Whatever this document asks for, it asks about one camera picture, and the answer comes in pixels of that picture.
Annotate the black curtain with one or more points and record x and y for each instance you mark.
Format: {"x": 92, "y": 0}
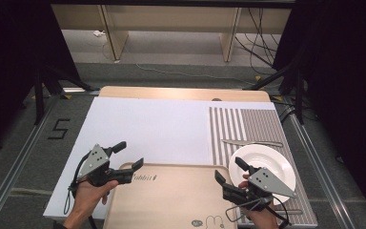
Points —
{"x": 346, "y": 79}
{"x": 9, "y": 63}

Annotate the person's left hand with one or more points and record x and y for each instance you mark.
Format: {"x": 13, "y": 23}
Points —
{"x": 89, "y": 197}

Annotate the beige wooden desk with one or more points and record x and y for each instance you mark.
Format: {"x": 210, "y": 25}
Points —
{"x": 171, "y": 19}

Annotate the beige tray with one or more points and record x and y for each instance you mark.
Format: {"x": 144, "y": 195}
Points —
{"x": 171, "y": 200}

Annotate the aluminium floor rail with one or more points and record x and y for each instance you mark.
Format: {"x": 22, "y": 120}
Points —
{"x": 12, "y": 171}
{"x": 324, "y": 178}

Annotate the dark table grommet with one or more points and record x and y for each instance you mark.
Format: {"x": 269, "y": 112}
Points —
{"x": 216, "y": 99}

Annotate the black metal stand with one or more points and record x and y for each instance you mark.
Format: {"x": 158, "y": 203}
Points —
{"x": 38, "y": 95}
{"x": 299, "y": 95}

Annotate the grey striped placemat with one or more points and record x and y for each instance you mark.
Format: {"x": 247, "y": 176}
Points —
{"x": 260, "y": 127}

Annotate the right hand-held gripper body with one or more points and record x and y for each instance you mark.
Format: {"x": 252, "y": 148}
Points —
{"x": 267, "y": 181}

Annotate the white plate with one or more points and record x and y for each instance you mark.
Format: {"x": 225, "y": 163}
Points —
{"x": 267, "y": 159}

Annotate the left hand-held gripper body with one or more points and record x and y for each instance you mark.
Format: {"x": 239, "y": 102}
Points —
{"x": 93, "y": 160}

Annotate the person's right hand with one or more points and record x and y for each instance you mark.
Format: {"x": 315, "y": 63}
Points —
{"x": 262, "y": 219}

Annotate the white power adapter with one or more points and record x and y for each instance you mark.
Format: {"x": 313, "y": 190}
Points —
{"x": 99, "y": 33}

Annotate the white board sheet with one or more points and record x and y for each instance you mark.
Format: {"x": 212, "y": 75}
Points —
{"x": 146, "y": 127}

